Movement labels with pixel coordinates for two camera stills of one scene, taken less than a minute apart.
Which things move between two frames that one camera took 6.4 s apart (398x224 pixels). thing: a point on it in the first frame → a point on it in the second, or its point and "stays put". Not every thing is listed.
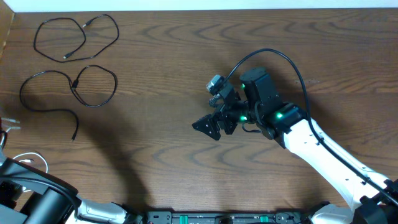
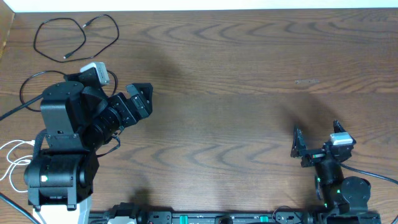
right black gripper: [214, 132] → [299, 150]
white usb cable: [25, 160] → [31, 142]
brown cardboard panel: [7, 16] stays put
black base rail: [301, 216] stays put
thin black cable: [83, 41] stays put
